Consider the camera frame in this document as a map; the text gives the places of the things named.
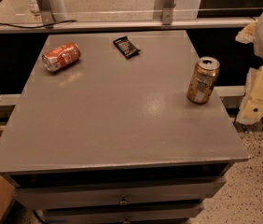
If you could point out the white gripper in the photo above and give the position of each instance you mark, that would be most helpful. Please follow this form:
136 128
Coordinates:
252 108

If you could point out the orange soda can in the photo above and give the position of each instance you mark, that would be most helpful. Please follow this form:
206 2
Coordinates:
202 83

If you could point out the red coke can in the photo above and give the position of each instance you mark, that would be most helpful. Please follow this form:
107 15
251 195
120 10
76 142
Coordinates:
58 58

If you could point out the black snack bar wrapper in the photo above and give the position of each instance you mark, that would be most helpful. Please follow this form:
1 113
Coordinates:
126 47

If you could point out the grey drawer cabinet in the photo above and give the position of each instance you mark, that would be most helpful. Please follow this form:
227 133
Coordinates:
107 127

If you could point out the upper drawer knob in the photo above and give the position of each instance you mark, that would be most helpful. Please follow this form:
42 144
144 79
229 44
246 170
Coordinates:
123 201

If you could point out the drawer knob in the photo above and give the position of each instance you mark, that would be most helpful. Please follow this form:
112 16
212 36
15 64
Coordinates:
123 201
126 221

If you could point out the lower drawer knob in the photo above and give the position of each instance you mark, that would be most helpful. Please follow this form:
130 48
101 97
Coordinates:
126 221

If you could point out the right metal bracket post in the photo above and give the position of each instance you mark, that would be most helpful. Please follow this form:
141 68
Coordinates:
163 11

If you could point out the metal bracket post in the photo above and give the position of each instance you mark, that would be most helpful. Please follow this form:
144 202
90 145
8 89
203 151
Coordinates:
45 12
163 11

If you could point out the left metal bracket post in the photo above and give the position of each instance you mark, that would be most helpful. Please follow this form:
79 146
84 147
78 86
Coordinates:
45 12

